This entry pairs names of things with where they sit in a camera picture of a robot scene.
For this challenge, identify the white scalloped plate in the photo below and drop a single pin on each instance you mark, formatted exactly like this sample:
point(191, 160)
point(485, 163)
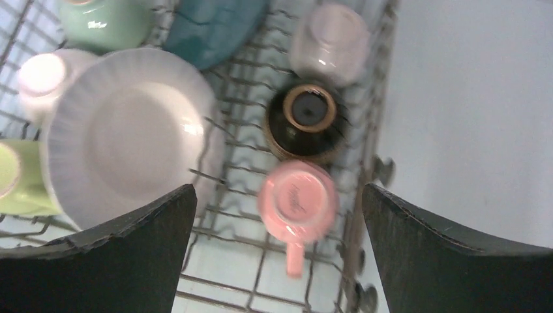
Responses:
point(136, 125)

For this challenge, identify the yellow green mug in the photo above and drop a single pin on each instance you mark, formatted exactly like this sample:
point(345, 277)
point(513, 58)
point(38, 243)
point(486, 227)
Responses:
point(23, 191)

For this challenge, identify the brown rimmed tan bowl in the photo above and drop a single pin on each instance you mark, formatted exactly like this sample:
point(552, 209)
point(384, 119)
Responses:
point(306, 120)

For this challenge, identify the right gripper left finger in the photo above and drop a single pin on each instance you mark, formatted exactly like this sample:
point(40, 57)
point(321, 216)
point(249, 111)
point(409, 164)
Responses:
point(131, 263)

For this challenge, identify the pink white bowl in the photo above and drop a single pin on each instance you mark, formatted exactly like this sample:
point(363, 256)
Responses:
point(330, 43)

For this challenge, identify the white ceramic bowl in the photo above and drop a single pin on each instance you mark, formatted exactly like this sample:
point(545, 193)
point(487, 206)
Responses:
point(43, 78)

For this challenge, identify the pink mug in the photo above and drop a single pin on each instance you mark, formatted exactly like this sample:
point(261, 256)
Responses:
point(297, 203)

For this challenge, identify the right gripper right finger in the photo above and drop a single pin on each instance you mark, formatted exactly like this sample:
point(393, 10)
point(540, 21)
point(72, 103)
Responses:
point(428, 263)

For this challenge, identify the teal square plate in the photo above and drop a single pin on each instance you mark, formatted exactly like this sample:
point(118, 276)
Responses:
point(206, 33)

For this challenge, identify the pale green ceramic bowl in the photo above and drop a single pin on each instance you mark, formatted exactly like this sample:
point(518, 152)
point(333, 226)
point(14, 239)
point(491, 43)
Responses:
point(105, 26)

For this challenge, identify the grey wire dish rack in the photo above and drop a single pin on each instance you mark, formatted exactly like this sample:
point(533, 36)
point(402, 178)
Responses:
point(232, 263)

